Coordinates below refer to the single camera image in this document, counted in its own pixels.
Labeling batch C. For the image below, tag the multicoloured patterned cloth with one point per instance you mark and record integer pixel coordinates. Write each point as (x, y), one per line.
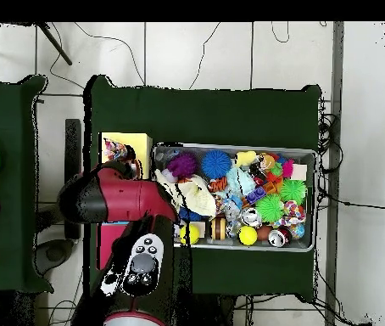
(114, 149)

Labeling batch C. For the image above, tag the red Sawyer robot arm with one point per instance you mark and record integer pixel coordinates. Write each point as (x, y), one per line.
(124, 200)

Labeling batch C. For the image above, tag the wooden box with three holes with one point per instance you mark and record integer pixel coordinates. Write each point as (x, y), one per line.
(143, 146)

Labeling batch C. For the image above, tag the clear mesh bin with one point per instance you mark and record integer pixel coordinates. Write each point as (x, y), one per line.
(246, 247)

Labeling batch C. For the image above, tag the cream waffle cloth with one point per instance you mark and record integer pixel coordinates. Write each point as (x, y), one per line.
(199, 197)

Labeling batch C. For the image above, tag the purple spiky toy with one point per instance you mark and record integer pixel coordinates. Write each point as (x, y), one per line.
(182, 165)

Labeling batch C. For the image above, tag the blue spiky ball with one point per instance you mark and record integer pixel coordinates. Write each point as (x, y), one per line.
(216, 164)

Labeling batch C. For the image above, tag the smooth yellow ball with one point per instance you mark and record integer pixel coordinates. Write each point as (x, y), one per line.
(192, 234)

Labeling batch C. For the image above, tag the brown striped wooden burger toy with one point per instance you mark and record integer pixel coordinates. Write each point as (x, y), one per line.
(218, 228)

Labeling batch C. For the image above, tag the dark green tablecloth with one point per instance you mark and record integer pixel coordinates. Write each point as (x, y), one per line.
(213, 115)

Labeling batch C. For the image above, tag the silver drink can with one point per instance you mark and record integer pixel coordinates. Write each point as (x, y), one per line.
(251, 216)

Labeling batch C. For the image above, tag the yellow tennis-seam ball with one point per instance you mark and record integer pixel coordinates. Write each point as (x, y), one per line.
(247, 235)

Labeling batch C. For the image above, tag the green spiky ball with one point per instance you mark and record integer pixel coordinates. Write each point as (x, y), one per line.
(270, 207)
(293, 191)

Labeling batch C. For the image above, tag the red drink can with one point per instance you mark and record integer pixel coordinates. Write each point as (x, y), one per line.
(279, 237)

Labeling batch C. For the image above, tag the dark grey rounded floor object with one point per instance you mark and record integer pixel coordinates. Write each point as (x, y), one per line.
(55, 253)

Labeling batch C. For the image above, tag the long black tripod leg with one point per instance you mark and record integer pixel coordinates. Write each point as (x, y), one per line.
(55, 44)

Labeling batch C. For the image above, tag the dark green side-table cloth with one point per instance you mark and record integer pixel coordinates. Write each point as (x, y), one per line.
(9, 112)

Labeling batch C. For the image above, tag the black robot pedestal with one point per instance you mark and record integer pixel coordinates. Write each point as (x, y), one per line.
(213, 312)

